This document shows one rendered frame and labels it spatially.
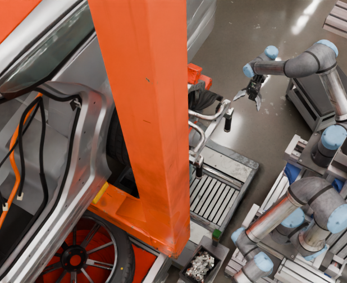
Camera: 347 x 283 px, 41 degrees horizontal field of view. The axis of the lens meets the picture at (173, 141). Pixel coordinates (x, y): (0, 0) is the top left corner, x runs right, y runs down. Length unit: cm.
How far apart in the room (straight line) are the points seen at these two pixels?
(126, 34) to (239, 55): 300
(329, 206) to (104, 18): 113
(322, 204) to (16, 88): 118
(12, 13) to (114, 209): 202
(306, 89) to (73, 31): 204
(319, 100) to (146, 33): 253
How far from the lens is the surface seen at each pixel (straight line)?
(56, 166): 243
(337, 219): 184
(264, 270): 192
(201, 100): 252
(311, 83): 352
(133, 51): 110
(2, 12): 68
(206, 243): 278
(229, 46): 409
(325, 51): 240
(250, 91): 271
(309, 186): 186
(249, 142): 357
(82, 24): 190
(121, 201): 264
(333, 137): 247
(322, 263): 250
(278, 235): 237
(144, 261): 295
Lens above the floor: 311
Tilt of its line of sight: 61 degrees down
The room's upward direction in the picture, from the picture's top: 4 degrees counter-clockwise
